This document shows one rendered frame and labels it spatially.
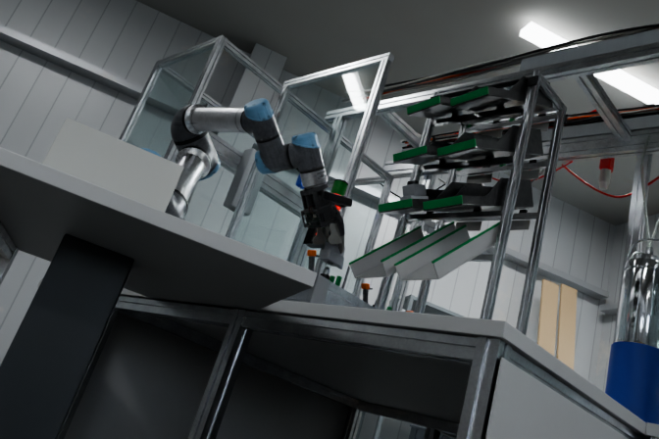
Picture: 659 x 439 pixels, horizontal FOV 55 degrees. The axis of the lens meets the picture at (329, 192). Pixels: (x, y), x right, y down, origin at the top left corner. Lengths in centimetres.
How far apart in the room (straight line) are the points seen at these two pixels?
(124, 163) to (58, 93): 405
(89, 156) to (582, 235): 598
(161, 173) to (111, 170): 11
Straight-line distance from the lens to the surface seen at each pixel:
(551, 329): 614
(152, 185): 152
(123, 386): 236
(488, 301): 154
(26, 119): 549
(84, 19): 587
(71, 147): 154
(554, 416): 135
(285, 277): 117
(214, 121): 193
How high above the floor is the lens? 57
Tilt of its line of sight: 22 degrees up
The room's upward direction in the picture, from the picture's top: 18 degrees clockwise
